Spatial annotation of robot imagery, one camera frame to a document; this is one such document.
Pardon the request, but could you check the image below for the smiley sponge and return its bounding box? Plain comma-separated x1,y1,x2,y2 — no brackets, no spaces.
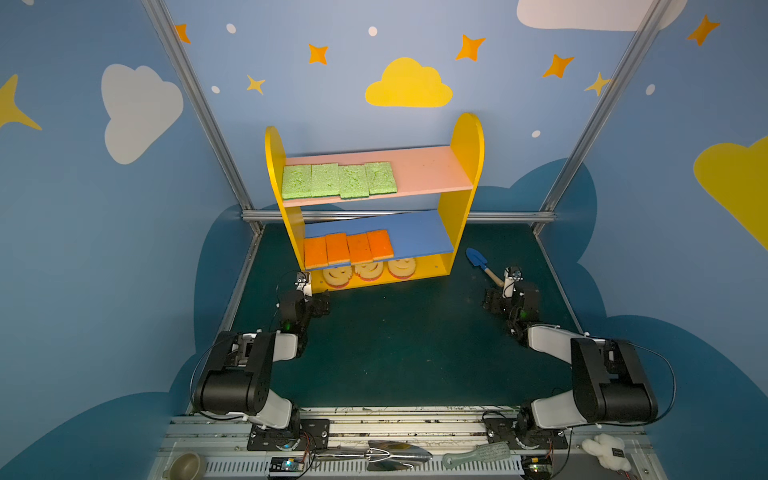
354,261,385,282
387,258,417,280
322,266,354,289

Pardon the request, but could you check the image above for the orange sponge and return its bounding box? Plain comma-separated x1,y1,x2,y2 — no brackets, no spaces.
324,233,350,266
303,237,329,270
367,230,395,261
346,233,373,265

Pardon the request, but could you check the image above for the green sponge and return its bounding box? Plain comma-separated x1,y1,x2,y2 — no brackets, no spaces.
339,165,370,200
311,163,340,198
281,165,312,200
365,162,398,195

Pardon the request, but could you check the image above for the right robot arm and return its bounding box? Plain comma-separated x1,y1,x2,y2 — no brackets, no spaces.
482,281,659,434

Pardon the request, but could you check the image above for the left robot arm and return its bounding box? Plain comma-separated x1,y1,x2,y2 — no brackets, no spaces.
190,290,330,437

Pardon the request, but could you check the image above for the yellow shelf with pink and blue boards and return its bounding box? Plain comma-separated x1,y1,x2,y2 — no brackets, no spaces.
264,113,485,294

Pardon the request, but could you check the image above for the blue toy shovel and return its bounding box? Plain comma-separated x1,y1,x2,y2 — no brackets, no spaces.
466,248,505,288

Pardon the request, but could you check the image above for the pale green brush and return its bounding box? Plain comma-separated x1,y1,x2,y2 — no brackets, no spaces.
441,442,511,469

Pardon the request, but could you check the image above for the green circuit board left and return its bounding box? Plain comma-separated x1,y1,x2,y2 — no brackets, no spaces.
269,457,308,476

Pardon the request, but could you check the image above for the circuit board right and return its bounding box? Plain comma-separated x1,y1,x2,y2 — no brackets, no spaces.
521,456,553,480

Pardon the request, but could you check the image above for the white plush toy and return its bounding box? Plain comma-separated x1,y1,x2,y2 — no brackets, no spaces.
581,434,632,472

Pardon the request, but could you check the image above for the silver metal trowel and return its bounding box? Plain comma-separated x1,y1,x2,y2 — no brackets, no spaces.
314,440,433,472

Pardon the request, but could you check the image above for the small round bowl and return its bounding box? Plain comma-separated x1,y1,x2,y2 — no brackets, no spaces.
163,452,206,480

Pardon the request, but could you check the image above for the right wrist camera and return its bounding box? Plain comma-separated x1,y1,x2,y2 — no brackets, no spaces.
502,266,523,298

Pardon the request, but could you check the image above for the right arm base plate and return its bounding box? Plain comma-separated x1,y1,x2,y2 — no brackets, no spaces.
481,416,568,450

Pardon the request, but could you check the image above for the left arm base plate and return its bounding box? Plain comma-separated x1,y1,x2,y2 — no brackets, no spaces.
246,418,330,452

